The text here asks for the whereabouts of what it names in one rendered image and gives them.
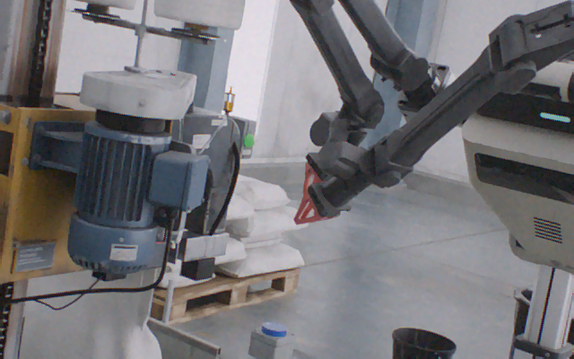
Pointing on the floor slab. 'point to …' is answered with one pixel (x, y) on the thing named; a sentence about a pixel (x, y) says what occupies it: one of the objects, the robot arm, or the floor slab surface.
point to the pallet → (230, 300)
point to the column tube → (27, 17)
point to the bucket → (421, 345)
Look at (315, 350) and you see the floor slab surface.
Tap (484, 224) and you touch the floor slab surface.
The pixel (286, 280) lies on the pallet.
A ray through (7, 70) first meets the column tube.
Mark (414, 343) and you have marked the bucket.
